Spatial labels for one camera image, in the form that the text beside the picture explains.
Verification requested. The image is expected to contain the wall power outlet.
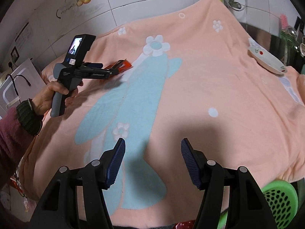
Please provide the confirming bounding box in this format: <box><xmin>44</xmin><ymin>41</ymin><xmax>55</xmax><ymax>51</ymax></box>
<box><xmin>10</xmin><ymin>48</ymin><xmax>20</xmax><ymax>64</ymax></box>

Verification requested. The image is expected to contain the green perforated plastic basket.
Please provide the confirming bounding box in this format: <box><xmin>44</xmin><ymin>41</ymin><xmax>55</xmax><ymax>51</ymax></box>
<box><xmin>219</xmin><ymin>180</ymin><xmax>299</xmax><ymax>229</ymax></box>

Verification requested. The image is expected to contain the stainless steel sink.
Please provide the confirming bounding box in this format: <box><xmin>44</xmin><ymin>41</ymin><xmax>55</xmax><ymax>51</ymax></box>
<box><xmin>241</xmin><ymin>21</ymin><xmax>282</xmax><ymax>53</ymax></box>

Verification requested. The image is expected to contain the orange snack wrapper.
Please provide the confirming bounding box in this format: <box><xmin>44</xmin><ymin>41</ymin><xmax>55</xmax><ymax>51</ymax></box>
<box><xmin>102</xmin><ymin>60</ymin><xmax>132</xmax><ymax>83</ymax></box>

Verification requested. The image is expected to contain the person's left hand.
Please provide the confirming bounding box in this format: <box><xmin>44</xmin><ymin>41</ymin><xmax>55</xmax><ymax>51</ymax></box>
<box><xmin>31</xmin><ymin>77</ymin><xmax>84</xmax><ymax>116</ymax></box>

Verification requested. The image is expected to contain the red plastic item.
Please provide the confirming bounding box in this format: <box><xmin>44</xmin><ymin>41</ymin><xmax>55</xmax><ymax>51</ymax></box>
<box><xmin>175</xmin><ymin>221</ymin><xmax>194</xmax><ymax>229</ymax></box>

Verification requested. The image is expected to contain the black cable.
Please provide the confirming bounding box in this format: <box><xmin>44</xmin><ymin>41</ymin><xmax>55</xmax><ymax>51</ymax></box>
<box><xmin>5</xmin><ymin>74</ymin><xmax>31</xmax><ymax>103</ymax></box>

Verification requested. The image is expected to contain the green glass utensil jar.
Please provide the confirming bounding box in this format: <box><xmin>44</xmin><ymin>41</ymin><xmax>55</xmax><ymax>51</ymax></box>
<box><xmin>279</xmin><ymin>30</ymin><xmax>299</xmax><ymax>65</ymax></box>

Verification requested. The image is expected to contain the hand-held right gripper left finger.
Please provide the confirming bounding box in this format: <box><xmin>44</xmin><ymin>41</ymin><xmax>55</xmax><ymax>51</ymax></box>
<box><xmin>31</xmin><ymin>138</ymin><xmax>126</xmax><ymax>229</ymax></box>

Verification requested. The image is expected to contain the wall notice label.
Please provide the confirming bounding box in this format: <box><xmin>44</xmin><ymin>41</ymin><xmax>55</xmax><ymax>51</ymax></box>
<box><xmin>15</xmin><ymin>22</ymin><xmax>33</xmax><ymax>46</ymax></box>

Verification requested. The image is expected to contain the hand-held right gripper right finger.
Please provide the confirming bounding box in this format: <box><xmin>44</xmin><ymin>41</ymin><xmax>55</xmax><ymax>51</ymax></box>
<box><xmin>181</xmin><ymin>138</ymin><xmax>278</xmax><ymax>229</ymax></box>

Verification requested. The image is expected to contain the metal tap valve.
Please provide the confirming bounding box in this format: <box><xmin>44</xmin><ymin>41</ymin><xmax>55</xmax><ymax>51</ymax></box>
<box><xmin>224</xmin><ymin>0</ymin><xmax>242</xmax><ymax>9</ymax></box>

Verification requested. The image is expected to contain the white plate with red print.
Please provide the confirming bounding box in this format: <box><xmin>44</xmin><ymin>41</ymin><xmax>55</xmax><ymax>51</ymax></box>
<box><xmin>247</xmin><ymin>46</ymin><xmax>287</xmax><ymax>75</ymax></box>

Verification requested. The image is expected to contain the person's left forearm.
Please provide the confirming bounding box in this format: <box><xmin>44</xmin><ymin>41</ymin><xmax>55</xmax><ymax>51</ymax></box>
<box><xmin>0</xmin><ymin>99</ymin><xmax>44</xmax><ymax>184</ymax></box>

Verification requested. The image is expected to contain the orange flower print blanket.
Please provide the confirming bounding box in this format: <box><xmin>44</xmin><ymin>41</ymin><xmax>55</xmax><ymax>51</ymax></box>
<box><xmin>18</xmin><ymin>0</ymin><xmax>305</xmax><ymax>227</ymax></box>

